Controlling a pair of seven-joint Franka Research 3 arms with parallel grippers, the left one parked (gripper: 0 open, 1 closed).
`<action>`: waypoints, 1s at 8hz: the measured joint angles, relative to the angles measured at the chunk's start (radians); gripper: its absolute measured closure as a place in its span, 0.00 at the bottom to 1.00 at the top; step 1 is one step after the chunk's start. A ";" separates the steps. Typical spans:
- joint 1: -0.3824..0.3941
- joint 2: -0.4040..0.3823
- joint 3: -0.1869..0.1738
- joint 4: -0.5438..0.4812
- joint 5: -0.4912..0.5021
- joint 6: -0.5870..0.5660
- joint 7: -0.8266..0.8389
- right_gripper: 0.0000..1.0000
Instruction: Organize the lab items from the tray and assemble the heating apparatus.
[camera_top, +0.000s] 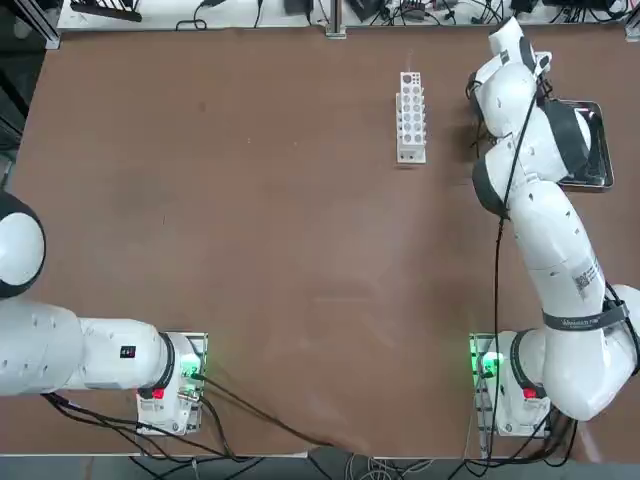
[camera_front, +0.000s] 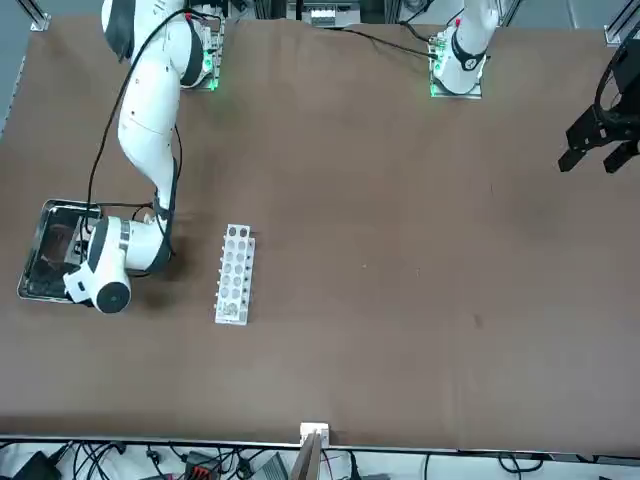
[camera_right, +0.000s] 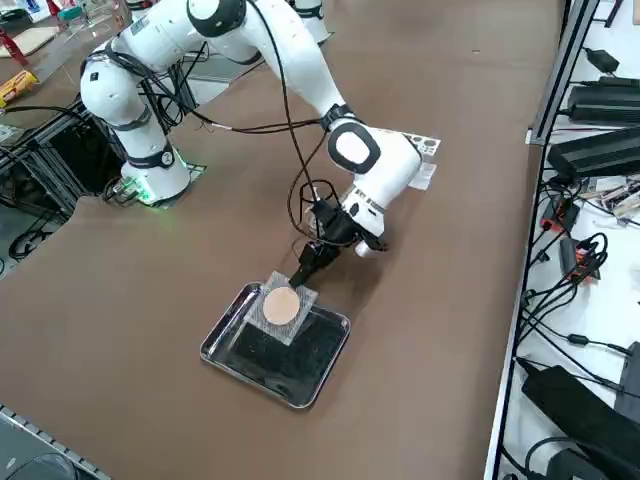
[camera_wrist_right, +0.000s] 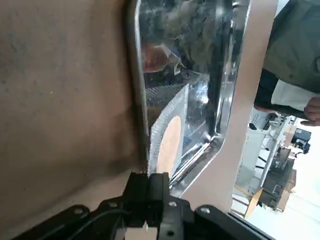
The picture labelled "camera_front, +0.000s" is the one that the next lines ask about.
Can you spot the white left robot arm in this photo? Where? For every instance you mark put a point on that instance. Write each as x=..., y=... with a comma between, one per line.
x=465, y=55

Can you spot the stainless steel tray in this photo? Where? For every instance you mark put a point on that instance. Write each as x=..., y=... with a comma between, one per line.
x=50, y=240

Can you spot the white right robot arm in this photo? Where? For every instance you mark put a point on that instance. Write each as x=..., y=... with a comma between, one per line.
x=150, y=125

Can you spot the white test tube rack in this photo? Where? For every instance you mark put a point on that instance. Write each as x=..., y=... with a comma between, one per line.
x=232, y=280

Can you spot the aluminium camera post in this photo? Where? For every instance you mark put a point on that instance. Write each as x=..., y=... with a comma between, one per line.
x=314, y=440

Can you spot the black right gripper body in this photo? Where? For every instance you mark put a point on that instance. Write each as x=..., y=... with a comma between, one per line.
x=80, y=250

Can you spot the black and orange adapter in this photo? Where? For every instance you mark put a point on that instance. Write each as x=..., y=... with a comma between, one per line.
x=202, y=467

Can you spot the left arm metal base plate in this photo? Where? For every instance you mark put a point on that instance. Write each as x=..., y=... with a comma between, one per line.
x=435, y=92

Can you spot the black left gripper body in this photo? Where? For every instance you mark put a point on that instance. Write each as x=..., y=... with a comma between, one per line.
x=629, y=80

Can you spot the aluminium frame bracket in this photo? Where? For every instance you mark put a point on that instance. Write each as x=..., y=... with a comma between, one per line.
x=37, y=17
x=617, y=30

